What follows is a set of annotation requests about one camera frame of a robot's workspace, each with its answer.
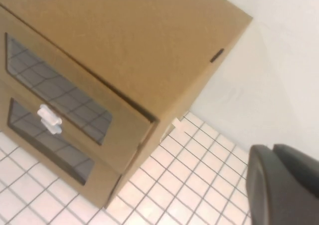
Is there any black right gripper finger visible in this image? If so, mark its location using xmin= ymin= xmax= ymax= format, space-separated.
xmin=246 ymin=143 xmax=319 ymax=225

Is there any white plastic drawer handle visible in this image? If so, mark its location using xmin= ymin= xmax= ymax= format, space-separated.
xmin=41 ymin=119 xmax=63 ymax=135
xmin=36 ymin=104 xmax=59 ymax=123

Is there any windowed cardboard drawer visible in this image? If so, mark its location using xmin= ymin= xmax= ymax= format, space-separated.
xmin=0 ymin=6 xmax=159 ymax=174
xmin=0 ymin=79 xmax=124 ymax=209

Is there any white grid pattern tablecloth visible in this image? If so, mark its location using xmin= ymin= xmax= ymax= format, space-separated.
xmin=0 ymin=109 xmax=253 ymax=225

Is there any white tape piece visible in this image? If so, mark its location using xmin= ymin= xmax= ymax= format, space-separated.
xmin=171 ymin=117 xmax=188 ymax=134

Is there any brown cardboard drawer cabinet shell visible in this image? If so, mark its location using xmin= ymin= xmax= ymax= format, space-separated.
xmin=0 ymin=0 xmax=253 ymax=209

